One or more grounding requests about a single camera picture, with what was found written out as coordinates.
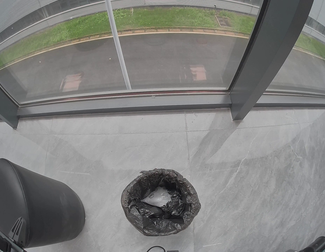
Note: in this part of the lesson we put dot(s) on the dark grey round chair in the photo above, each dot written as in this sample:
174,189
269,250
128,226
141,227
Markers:
41,206

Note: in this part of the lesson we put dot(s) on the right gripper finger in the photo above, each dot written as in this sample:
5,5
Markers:
318,245

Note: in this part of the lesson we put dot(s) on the window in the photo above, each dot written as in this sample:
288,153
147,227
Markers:
162,62

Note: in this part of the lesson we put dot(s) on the black plastic bag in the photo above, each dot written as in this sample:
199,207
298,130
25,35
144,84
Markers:
152,224

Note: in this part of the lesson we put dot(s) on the clear printed wrapper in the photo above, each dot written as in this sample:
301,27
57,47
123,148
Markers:
157,197

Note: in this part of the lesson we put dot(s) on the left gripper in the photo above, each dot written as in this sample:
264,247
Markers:
10,242

